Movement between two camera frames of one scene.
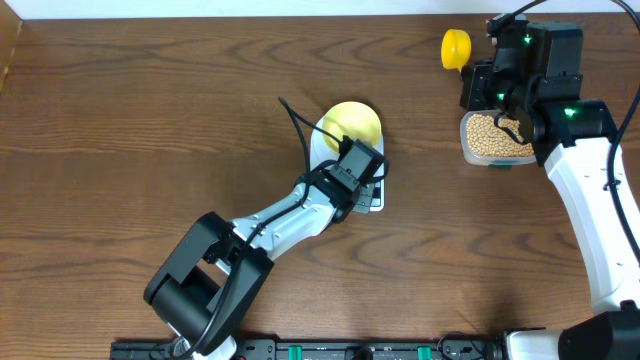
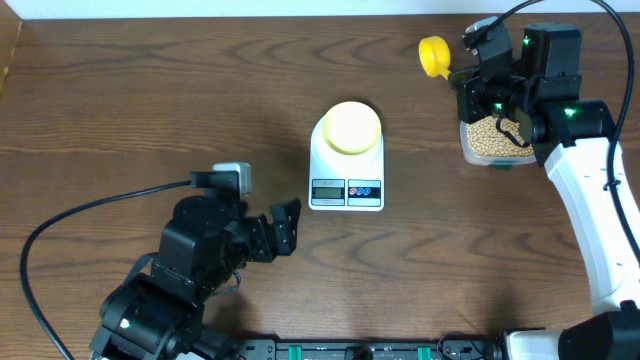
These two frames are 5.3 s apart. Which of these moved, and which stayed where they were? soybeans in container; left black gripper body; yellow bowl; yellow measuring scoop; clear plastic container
Moved: yellow measuring scoop; left black gripper body
Stayed: yellow bowl; clear plastic container; soybeans in container
